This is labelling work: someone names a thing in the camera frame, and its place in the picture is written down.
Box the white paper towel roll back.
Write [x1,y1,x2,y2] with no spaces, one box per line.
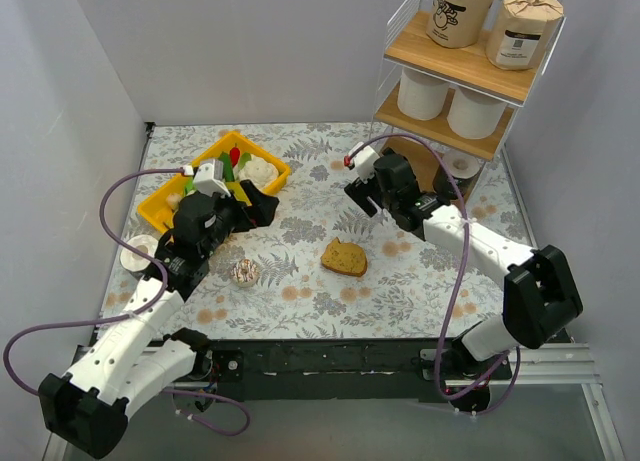
[447,86,507,139]

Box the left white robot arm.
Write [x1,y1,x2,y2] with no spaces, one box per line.
[37,181,279,459]

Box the purple cable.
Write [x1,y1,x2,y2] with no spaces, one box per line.
[2,166,251,438]
[349,133,521,415]

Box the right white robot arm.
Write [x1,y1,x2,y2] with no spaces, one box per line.
[344,148,583,379]

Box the dark paper roll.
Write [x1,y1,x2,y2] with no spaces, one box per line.
[433,150,481,200]

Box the white cauliflower toy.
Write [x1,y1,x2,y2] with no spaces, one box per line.
[233,153,279,190]

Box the white paper towel roll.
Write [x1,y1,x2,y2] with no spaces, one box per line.
[397,67,449,121]
[447,86,507,139]

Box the cat shaped bread slice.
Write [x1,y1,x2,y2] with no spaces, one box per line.
[320,238,368,277]

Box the yellow plastic bin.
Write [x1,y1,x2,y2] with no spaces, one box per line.
[137,131,291,233]

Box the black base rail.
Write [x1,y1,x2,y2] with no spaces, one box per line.
[74,336,596,412]

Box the white paper towel roll front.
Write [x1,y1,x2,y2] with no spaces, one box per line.
[397,67,449,121]

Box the floral table mat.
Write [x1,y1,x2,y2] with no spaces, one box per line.
[97,120,559,341]

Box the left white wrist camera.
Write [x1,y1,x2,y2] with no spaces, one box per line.
[183,165,232,197]

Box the white wire wooden shelf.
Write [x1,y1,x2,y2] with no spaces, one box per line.
[371,0,566,168]

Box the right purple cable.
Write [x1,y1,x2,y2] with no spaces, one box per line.
[349,133,521,415]

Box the white garlic toy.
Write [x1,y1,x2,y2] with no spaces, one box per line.
[166,193,183,211]

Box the green leafy vegetable toy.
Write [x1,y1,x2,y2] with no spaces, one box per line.
[198,149,252,183]

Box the brown roll with drawing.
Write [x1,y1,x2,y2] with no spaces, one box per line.
[426,0,494,49]

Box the red chili pepper toy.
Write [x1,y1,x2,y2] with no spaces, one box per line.
[229,147,241,167]

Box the brown roll with label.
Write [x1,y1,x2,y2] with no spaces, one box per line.
[485,0,564,70]

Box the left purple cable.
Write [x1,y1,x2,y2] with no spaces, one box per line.
[2,166,251,438]

